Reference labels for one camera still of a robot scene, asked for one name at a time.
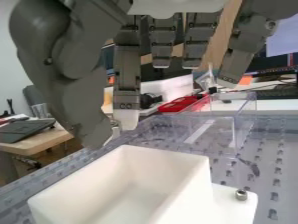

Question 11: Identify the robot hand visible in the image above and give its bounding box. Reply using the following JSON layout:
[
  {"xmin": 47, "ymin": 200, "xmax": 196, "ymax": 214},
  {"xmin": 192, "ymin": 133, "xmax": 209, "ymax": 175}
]
[{"xmin": 7, "ymin": 0, "xmax": 298, "ymax": 150}]

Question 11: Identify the dark grey laptop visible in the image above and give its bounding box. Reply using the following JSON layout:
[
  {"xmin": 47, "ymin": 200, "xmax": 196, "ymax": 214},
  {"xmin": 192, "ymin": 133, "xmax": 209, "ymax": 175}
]
[{"xmin": 0, "ymin": 118, "xmax": 57, "ymax": 145}]

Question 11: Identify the wooden desk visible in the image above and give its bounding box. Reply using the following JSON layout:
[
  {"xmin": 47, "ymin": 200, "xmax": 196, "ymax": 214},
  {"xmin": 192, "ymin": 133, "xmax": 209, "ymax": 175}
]
[{"xmin": 0, "ymin": 123, "xmax": 76, "ymax": 157}]

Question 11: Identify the red tray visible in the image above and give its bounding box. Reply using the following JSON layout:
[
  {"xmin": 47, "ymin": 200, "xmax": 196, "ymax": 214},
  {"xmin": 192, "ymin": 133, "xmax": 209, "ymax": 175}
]
[{"xmin": 157, "ymin": 95, "xmax": 210, "ymax": 114}]

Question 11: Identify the small white box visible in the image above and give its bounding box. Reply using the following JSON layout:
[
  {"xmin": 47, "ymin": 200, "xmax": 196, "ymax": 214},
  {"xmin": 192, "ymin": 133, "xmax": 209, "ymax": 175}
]
[{"xmin": 27, "ymin": 143, "xmax": 259, "ymax": 224}]

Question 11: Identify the clear box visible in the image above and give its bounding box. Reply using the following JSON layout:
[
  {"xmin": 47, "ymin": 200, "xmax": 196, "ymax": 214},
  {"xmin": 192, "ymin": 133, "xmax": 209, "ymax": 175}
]
[{"xmin": 0, "ymin": 91, "xmax": 298, "ymax": 224}]

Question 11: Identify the white desk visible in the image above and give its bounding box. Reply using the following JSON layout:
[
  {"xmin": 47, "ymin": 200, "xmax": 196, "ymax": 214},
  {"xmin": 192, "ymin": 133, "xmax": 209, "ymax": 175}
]
[{"xmin": 208, "ymin": 97, "xmax": 298, "ymax": 113}]

